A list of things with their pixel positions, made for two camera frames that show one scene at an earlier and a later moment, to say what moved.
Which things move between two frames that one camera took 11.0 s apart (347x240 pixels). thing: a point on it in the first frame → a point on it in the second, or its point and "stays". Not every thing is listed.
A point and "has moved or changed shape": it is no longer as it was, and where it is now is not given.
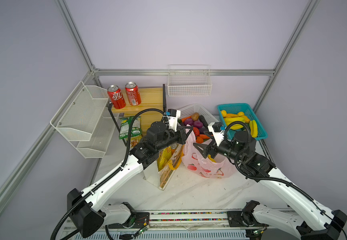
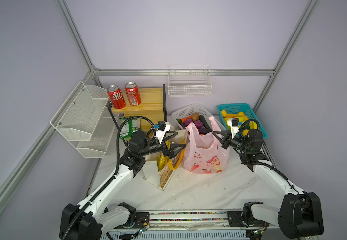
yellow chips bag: (165, 155) stays
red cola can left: (116, 96) stays
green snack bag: (135, 127) stays
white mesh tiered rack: (86, 119) stays
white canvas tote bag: (161, 178) stays
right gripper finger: (203, 147) → (225, 141)
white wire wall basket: (189, 80) stays
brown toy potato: (195, 116) stays
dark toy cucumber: (202, 119) stays
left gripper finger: (182, 134) → (174, 133)
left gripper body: (171, 138) → (153, 147)
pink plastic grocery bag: (194, 160) has moved or changed shape
